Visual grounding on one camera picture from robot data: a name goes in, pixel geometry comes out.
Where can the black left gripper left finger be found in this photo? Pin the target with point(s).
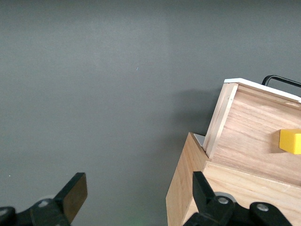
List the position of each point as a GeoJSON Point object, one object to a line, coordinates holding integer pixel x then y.
{"type": "Point", "coordinates": [73, 195]}

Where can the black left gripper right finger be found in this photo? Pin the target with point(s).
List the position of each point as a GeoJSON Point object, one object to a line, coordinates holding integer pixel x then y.
{"type": "Point", "coordinates": [204, 195]}

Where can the yellow wooden cube block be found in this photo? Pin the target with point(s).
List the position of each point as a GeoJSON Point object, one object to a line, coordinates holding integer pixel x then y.
{"type": "Point", "coordinates": [291, 142]}

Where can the light wooden drawer cabinet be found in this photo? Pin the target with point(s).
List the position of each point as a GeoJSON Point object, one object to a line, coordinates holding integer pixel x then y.
{"type": "Point", "coordinates": [181, 188]}

